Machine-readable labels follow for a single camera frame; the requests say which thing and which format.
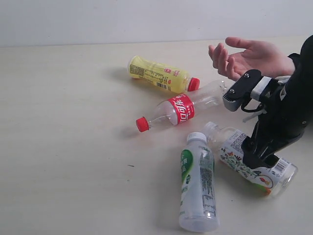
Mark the person's open bare hand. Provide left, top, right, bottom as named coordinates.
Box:
left=208, top=37, right=295, bottom=81

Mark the clear cola bottle red label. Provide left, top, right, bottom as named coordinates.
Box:
left=136, top=80, right=228, bottom=132

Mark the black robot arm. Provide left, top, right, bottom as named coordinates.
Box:
left=242, top=37, right=313, bottom=169

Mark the clear bottle floral label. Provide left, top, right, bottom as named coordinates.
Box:
left=202, top=122, right=298, bottom=197

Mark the yellow bottle red cap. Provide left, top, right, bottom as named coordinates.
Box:
left=127, top=55, right=200, bottom=94

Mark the white bottle green label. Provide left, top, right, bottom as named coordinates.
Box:
left=179, top=132, right=219, bottom=233

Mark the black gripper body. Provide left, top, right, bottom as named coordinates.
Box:
left=249, top=78, right=307, bottom=157

